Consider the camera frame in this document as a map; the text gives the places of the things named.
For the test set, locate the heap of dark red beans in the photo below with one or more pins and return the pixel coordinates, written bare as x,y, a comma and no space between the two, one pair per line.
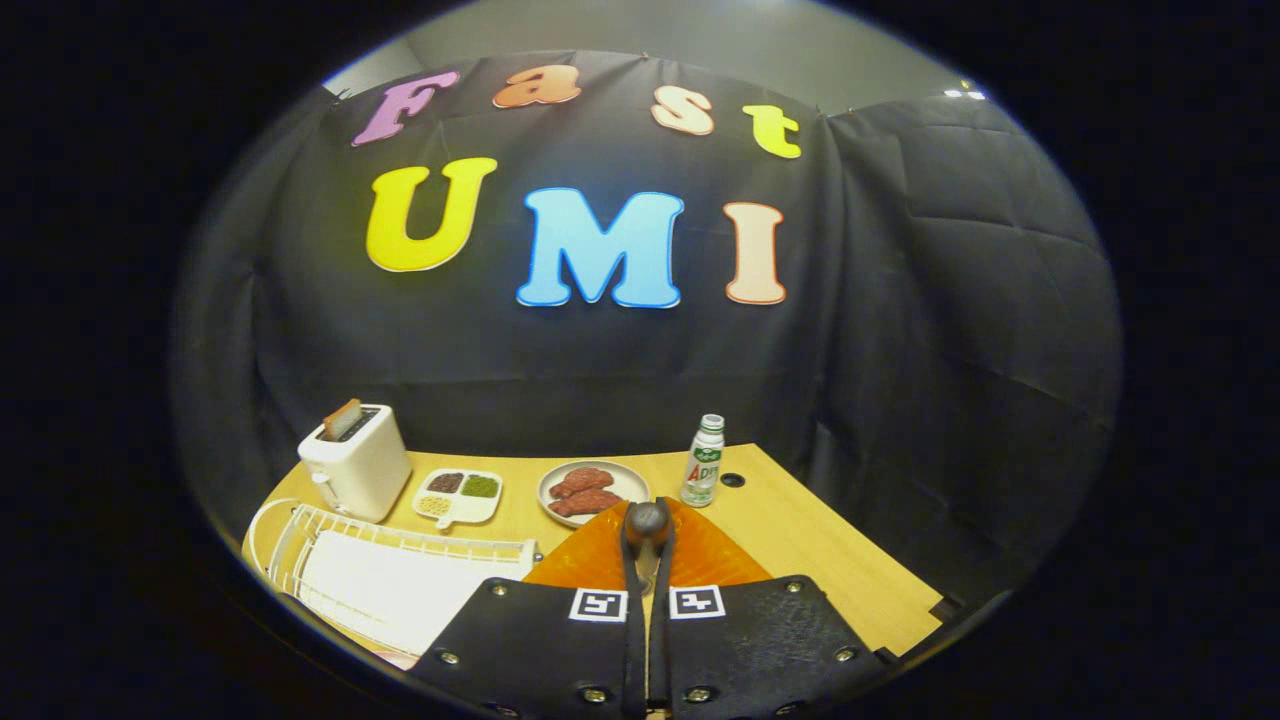
445,482

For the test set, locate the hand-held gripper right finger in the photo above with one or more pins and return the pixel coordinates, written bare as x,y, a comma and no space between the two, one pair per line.
660,650

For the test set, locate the white divided snack tray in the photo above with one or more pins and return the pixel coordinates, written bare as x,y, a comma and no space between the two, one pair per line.
472,511

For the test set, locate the white toaster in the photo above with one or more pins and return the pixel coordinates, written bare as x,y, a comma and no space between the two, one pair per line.
360,470

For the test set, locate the heap of green beans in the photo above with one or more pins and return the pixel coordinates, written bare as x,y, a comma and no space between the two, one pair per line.
480,486

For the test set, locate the white bottle green label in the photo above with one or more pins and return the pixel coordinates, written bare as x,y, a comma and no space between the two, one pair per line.
703,470

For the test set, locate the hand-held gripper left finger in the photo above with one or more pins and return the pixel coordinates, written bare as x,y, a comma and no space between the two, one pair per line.
633,640

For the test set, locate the brown toast slice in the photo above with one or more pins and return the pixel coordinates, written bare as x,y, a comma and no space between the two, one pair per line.
342,420

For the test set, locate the black backdrop cloth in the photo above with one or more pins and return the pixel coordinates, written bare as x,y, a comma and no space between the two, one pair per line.
950,350

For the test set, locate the beige plate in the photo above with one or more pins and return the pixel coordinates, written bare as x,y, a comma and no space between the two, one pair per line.
628,485

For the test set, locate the heap of yellow soybeans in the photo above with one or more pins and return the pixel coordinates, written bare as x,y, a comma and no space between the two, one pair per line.
435,505

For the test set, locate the red meat slice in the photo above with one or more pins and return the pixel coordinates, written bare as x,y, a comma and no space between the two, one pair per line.
585,503
583,481

